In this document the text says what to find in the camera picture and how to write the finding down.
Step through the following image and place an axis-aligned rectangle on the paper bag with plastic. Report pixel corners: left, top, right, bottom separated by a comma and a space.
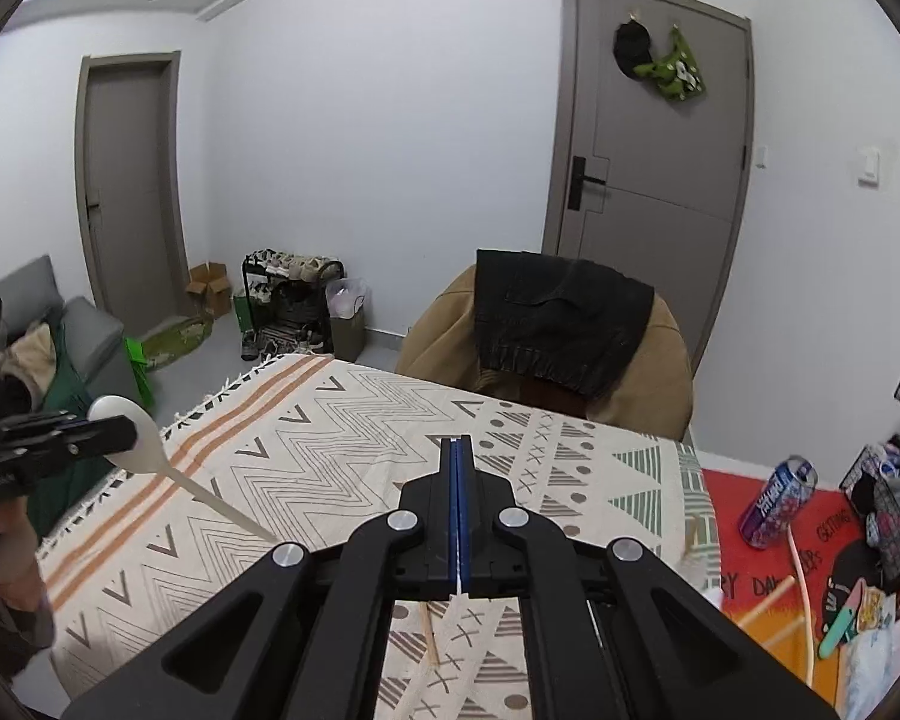
325, 276, 370, 363

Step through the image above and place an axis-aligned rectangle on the green cloth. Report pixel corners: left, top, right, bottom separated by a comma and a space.
43, 321, 92, 425

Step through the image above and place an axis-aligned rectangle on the grey door with black lock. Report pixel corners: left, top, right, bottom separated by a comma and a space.
542, 0, 756, 385

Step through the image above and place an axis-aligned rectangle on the cardboard box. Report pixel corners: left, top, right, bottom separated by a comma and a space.
186, 259, 233, 317

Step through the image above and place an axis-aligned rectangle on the clear plastic bag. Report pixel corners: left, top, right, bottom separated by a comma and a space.
842, 615, 900, 720

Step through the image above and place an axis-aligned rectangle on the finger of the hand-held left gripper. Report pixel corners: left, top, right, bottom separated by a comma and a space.
0, 411, 138, 461

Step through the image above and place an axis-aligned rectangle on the person's left forearm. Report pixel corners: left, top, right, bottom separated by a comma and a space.
0, 591, 56, 680

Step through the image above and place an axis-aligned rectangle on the chair with tan black jackets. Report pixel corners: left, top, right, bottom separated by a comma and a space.
395, 266, 696, 440

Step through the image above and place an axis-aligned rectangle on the green hanging bag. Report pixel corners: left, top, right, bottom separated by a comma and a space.
632, 25, 710, 104

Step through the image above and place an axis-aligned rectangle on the black hat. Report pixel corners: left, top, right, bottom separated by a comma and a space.
613, 17, 655, 81

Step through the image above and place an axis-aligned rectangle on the red printed mat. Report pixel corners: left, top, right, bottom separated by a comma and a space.
700, 467, 900, 720

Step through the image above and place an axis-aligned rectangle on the black wire basket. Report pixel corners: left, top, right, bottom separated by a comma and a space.
838, 437, 900, 595

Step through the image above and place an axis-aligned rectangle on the blue soda can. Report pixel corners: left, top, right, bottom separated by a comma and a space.
739, 455, 819, 551

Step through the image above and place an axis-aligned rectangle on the person's left hand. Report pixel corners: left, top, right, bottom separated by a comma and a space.
0, 499, 50, 608

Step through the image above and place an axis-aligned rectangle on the green flat carton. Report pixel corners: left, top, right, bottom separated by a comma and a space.
124, 313, 216, 374

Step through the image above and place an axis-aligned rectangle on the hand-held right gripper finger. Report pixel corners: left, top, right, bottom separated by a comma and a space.
457, 435, 841, 720
60, 436, 458, 720

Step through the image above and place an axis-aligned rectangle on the teal and pink brush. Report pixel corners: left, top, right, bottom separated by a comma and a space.
816, 576, 865, 662

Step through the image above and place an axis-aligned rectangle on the grey sofa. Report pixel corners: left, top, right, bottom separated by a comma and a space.
0, 253, 126, 535

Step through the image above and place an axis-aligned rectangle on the beige clothing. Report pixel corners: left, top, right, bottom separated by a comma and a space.
0, 321, 59, 392

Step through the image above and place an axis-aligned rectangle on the patterned tablecloth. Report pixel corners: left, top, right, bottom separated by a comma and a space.
36, 352, 722, 720

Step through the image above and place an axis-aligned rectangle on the white plastic spoon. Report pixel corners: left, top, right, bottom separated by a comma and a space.
88, 394, 280, 543

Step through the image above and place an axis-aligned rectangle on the black shoe rack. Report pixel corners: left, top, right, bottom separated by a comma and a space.
240, 247, 346, 362

